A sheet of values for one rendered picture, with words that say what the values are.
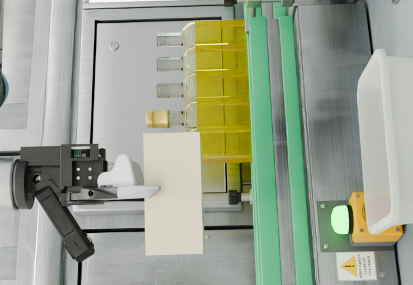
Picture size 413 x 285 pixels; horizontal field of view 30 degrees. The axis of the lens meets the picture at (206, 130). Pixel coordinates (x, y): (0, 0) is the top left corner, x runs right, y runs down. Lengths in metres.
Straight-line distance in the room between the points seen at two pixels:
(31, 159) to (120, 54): 0.64
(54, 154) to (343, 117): 0.50
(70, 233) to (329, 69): 0.55
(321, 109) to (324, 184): 0.13
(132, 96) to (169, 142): 0.63
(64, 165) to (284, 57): 0.49
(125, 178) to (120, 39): 0.73
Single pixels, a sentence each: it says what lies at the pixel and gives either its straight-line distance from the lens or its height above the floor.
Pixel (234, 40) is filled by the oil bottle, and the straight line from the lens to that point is 1.52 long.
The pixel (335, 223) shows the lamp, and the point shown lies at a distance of 1.20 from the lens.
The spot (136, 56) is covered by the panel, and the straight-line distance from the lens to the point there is 1.68.
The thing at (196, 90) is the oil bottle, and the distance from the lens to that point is 1.46.
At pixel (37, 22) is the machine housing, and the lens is 1.79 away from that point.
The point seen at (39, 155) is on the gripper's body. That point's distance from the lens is 1.09.
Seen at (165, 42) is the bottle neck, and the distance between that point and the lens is 1.54.
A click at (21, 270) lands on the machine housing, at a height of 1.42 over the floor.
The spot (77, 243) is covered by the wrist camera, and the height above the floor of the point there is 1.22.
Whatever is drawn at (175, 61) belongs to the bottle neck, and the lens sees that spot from 1.51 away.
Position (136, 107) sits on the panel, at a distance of 1.63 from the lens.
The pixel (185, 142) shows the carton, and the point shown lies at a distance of 1.02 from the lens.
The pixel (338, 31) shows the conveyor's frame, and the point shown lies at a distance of 1.39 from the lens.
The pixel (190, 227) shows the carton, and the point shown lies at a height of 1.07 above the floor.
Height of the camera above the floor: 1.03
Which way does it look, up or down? 1 degrees up
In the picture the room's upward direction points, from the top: 92 degrees counter-clockwise
